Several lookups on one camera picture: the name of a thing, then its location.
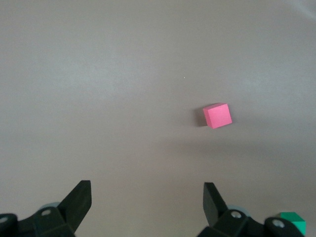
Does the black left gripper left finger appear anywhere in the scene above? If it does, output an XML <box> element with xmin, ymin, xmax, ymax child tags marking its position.
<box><xmin>0</xmin><ymin>180</ymin><xmax>92</xmax><ymax>237</ymax></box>

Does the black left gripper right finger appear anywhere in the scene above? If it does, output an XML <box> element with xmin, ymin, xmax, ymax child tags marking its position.
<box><xmin>197</xmin><ymin>182</ymin><xmax>306</xmax><ymax>237</ymax></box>

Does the green foam cube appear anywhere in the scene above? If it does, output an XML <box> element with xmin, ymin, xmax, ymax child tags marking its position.
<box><xmin>280</xmin><ymin>211</ymin><xmax>307</xmax><ymax>235</ymax></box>

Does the pink foam cube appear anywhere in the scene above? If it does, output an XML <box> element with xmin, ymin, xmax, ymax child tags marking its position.
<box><xmin>202</xmin><ymin>102</ymin><xmax>233</xmax><ymax>129</ymax></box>

